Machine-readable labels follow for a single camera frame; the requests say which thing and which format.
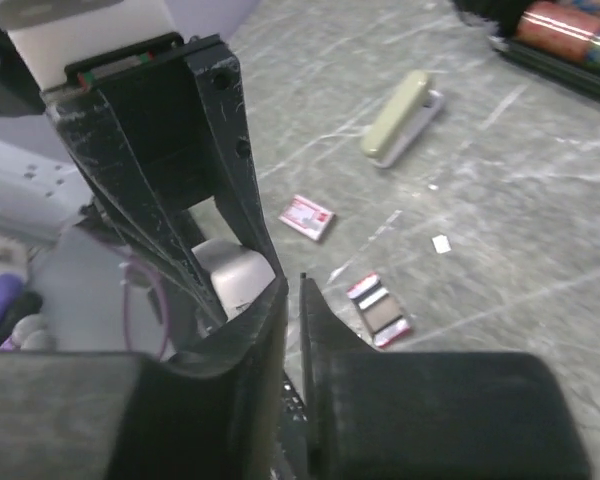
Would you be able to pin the white stapler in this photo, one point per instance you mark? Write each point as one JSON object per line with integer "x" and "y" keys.
{"x": 238, "y": 274}

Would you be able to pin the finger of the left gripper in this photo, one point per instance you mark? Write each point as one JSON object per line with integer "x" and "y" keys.
{"x": 156, "y": 128}

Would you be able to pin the black poker chip case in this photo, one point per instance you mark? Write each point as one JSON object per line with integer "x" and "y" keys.
{"x": 559, "y": 40}

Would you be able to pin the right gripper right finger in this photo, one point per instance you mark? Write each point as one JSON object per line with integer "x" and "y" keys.
{"x": 429, "y": 415}

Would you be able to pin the small silver staple strip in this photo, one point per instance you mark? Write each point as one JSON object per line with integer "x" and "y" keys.
{"x": 441, "y": 244}

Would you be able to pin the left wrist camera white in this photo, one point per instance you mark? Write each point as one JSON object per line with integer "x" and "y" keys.
{"x": 51, "y": 35}

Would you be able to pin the red white staple box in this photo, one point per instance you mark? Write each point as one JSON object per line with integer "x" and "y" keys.
{"x": 307, "y": 218}

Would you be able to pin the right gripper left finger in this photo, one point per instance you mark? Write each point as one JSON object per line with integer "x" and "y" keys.
{"x": 211, "y": 413}

